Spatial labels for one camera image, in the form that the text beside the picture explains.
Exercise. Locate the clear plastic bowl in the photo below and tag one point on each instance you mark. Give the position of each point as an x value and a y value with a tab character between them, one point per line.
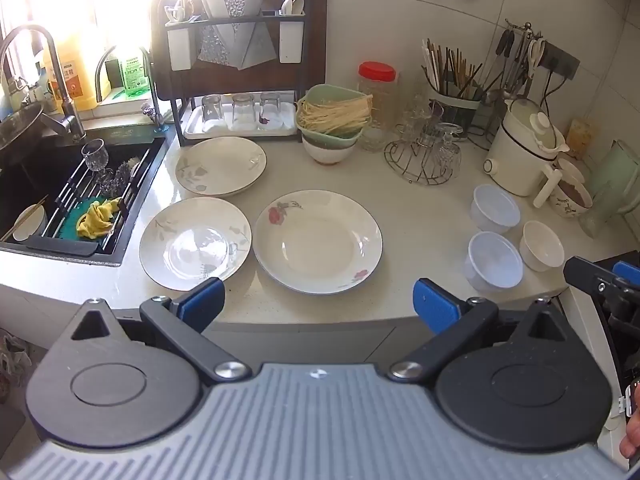
492	260
495	207

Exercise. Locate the brown cutting board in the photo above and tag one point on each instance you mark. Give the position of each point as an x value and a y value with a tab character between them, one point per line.
315	35

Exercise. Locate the small white ceramic bowl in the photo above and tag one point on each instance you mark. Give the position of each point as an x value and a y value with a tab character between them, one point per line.
542	245

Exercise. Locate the plain white bowl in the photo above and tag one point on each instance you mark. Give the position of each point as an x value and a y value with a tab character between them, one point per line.
30	225

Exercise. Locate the floral ceramic bowl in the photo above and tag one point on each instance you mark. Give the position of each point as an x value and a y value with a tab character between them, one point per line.
570	200

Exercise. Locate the yellow dish cloth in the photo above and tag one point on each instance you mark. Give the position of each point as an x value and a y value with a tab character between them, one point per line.
97	217

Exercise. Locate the red floral white plate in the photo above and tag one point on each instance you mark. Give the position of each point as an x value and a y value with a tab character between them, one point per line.
315	245

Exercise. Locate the white drain tray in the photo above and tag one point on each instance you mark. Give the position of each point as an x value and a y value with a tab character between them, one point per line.
200	132

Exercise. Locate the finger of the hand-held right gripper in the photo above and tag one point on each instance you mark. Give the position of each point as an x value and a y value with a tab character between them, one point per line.
590	280
627	272

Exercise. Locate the yellow oil bottle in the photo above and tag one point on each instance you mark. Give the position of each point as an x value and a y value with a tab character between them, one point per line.
75	80

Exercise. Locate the dried noodles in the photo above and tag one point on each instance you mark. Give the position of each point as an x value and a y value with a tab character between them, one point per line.
332	115

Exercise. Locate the grey floral white plate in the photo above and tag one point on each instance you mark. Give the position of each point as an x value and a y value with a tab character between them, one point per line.
165	260
220	160

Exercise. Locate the black wall socket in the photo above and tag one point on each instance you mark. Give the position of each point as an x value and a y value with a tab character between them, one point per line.
562	60

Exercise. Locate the white bowl with red foot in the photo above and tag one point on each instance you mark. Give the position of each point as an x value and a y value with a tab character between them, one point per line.
327	152

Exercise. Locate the black dish rack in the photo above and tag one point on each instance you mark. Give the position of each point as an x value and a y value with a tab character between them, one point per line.
235	20

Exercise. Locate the dark frying pan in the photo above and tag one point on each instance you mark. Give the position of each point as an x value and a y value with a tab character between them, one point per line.
20	127

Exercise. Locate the silver foil sheet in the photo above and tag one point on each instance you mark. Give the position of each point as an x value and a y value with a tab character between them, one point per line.
235	45

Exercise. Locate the bowl with chopsticks in sink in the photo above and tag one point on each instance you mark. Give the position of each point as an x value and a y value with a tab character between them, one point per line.
40	203

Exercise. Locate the green bowl with noodles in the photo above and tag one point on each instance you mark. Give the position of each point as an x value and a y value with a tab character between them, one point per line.
325	91

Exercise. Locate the chopstick utensil holder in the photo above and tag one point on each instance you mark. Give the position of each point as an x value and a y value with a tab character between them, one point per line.
450	67

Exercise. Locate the black sink drain rack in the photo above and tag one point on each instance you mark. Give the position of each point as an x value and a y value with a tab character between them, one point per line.
70	192

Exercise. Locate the clear wine glass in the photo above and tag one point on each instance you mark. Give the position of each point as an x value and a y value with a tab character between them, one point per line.
95	157

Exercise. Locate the white cutlery holder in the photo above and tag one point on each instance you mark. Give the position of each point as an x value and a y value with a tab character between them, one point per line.
180	47
291	40

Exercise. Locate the person's right hand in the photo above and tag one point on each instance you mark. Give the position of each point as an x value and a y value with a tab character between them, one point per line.
632	435

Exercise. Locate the group of clear glass cups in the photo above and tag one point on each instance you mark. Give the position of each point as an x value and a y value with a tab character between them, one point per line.
430	125

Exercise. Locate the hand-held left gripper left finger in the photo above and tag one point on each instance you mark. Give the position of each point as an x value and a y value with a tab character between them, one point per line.
202	302

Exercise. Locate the green sponge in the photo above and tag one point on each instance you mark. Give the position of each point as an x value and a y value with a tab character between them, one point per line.
70	225

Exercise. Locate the white electric kettle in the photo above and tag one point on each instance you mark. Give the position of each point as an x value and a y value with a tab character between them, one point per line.
517	160

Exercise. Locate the green plastic pitcher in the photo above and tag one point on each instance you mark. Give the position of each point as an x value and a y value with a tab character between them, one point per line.
612	180

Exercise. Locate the red lid plastic jar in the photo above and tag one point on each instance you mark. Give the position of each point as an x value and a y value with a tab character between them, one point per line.
380	90

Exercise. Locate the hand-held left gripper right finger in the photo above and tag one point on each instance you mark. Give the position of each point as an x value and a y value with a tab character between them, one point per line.
435	310

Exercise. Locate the steel wool scrubber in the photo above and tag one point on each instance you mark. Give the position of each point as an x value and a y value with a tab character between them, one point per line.
125	172

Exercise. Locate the metal utensil stand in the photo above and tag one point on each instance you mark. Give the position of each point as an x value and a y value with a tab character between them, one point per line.
525	26

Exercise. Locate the green detergent bottle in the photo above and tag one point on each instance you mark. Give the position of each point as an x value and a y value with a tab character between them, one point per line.
134	75

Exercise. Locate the black kitchen sink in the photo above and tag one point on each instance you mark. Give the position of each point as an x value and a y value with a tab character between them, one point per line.
30	175

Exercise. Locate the slim steel faucet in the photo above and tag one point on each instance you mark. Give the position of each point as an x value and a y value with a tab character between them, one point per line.
150	90

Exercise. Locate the steel kitchen faucet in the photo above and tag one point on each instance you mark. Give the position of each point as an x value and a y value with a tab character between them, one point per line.
65	110

